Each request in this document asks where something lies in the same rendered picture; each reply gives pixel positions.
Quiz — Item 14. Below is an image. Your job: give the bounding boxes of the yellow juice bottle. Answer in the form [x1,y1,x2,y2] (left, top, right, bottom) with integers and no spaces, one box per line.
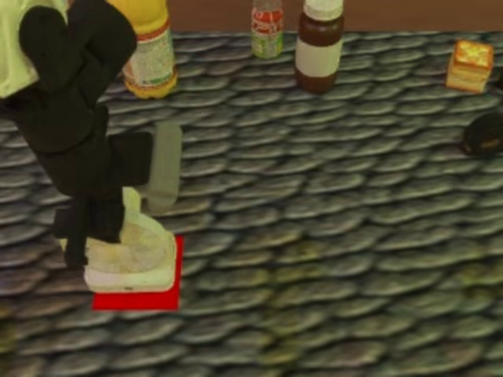
[105,0,178,100]

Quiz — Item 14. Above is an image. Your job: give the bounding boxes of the small orange yellow box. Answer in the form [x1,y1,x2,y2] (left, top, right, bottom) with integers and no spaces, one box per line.
[445,38,496,95]

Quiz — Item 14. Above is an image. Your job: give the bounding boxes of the white square container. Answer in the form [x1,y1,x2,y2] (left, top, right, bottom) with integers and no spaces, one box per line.
[83,186,176,294]

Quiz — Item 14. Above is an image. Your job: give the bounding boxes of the small red label soda bottle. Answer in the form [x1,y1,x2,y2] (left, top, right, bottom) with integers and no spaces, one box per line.
[250,0,285,60]

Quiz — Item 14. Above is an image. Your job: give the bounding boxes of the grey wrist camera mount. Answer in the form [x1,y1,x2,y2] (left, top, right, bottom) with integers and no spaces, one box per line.
[145,123,184,216]

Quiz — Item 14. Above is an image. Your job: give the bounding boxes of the black round object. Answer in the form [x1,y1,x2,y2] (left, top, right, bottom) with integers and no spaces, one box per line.
[461,111,503,157]

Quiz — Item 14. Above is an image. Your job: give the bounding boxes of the red square plate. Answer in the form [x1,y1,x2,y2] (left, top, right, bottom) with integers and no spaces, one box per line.
[91,234,185,312]

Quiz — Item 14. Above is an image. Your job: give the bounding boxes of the brown jar with white label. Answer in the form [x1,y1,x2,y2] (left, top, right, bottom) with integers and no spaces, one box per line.
[293,0,346,95]

